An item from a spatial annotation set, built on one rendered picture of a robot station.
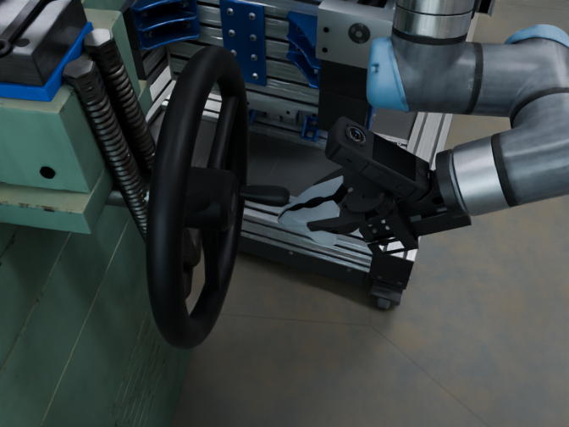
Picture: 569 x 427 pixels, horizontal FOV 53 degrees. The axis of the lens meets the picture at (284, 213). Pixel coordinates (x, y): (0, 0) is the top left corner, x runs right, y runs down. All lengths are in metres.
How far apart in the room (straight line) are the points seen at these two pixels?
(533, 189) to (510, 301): 0.98
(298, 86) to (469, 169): 0.64
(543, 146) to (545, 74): 0.09
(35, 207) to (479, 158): 0.40
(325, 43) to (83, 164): 0.54
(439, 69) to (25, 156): 0.39
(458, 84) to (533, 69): 0.07
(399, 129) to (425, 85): 0.96
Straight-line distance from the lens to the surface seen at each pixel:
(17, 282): 0.62
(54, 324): 0.70
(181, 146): 0.43
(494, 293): 1.54
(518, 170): 0.57
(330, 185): 0.65
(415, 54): 0.59
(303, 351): 1.37
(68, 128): 0.46
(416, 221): 0.63
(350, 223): 0.60
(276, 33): 1.11
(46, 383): 0.72
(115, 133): 0.50
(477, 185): 0.57
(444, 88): 0.61
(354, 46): 0.92
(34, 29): 0.46
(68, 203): 0.51
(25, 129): 0.47
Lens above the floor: 1.23
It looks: 50 degrees down
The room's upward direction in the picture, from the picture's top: straight up
